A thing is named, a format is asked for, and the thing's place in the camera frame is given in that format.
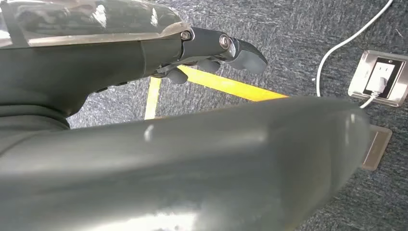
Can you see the steel floor socket box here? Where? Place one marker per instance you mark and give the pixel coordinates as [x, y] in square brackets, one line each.
[358, 84]

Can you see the ribbed grey left arm sleeve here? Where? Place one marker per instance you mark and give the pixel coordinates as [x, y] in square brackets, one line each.
[28, 124]

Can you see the long yellow floor tape stripe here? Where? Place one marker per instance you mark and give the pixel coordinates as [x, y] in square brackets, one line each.
[236, 86]

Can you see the white power plug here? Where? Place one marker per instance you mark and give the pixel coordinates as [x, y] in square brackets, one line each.
[378, 76]

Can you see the brass floor cover plate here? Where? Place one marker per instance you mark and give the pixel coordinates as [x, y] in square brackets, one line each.
[377, 146]

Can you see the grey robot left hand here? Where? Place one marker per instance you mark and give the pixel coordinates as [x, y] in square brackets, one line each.
[178, 165]

